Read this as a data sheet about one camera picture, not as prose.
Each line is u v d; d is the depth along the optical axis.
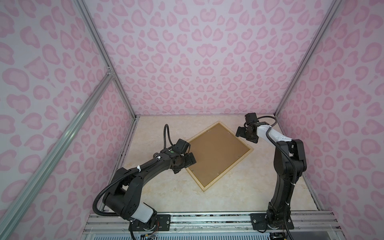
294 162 0.53
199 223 0.75
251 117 0.80
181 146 0.70
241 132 0.93
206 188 0.83
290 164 0.53
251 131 0.75
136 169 0.47
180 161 0.68
